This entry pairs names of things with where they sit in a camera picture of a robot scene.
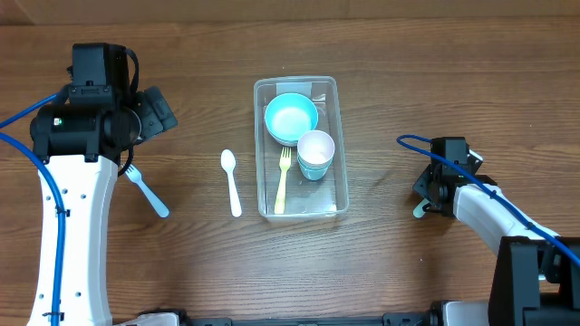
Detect light blue plastic fork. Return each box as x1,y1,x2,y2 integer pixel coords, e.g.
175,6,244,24
125,165,169,218

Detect pink plastic cup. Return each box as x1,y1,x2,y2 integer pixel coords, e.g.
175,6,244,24
297,129,335,167

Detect white plastic spoon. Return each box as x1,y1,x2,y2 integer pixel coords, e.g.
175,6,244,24
220,149,242,217

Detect yellow plastic utensil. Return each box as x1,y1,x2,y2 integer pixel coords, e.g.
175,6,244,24
275,147,292,215

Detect light blue plastic bowl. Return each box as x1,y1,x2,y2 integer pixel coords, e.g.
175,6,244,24
264,92,319,147

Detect green plastic cup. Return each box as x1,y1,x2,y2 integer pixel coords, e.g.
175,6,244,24
298,159,333,177

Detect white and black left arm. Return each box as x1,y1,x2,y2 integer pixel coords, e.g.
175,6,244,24
29,43,178,325

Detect clear plastic container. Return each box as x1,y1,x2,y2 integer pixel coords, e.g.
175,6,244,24
254,76,349,222

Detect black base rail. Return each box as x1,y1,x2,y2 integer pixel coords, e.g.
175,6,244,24
135,310,454,326

